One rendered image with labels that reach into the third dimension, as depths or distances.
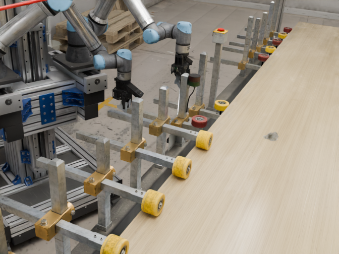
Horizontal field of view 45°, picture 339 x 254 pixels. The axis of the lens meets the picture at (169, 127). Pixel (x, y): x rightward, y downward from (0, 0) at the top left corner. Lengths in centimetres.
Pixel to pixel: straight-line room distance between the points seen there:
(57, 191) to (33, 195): 142
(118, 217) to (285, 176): 71
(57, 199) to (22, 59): 120
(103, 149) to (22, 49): 105
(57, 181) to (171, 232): 40
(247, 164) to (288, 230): 41
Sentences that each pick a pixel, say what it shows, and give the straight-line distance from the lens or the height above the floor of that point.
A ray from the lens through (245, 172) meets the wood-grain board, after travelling 171.
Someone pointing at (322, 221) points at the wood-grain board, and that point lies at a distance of 156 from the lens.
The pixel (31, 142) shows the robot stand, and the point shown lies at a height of 55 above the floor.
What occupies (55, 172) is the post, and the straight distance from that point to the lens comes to 125.
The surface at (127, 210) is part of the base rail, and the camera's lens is 176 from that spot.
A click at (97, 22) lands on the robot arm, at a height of 125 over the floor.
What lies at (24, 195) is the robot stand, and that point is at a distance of 271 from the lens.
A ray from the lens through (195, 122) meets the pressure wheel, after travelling 204.
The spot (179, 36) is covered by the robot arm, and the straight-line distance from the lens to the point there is 211.
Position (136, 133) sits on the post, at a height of 102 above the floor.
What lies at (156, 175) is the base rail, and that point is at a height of 70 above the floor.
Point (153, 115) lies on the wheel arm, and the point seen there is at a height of 86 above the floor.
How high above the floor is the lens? 183
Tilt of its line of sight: 28 degrees down
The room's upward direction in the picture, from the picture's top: 4 degrees clockwise
